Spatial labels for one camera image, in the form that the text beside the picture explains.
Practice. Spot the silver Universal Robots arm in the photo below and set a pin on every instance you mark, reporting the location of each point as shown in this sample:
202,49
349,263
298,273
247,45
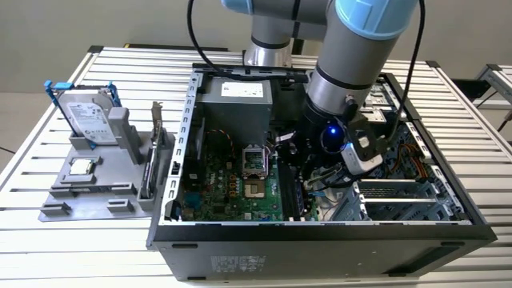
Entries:
353,60

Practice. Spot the black RAM slot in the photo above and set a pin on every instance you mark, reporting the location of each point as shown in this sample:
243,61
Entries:
289,195
294,198
283,195

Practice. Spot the grey metal disk bay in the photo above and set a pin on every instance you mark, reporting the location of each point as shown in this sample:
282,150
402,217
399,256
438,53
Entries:
377,117

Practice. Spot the silver expansion slot cover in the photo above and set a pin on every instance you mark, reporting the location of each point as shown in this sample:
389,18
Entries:
389,181
401,200

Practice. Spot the grey power supply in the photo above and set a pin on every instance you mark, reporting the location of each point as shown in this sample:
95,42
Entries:
237,120

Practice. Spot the CPU socket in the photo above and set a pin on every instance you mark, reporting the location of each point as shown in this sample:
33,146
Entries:
255,189

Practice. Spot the green motherboard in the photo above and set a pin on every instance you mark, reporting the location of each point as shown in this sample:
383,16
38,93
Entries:
217,192

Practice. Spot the teal board connector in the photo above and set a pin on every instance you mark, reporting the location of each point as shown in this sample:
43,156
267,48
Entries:
193,200

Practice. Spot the black PC case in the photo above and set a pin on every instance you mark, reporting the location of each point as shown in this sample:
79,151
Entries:
281,258

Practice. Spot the graphics card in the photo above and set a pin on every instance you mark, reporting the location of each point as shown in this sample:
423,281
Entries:
150,177

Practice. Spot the metal slat side table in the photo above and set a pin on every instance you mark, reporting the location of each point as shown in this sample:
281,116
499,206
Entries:
502,81

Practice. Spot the grey parts rack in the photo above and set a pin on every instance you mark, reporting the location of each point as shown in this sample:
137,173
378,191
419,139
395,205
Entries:
117,171

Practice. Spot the hard disk in blue carrier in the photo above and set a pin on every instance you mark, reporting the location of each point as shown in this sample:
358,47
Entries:
86,120

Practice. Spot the silver CPU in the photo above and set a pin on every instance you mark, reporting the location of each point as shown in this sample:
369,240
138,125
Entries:
82,167

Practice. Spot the silver camera on black bracket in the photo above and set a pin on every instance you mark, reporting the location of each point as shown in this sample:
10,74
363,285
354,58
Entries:
357,165

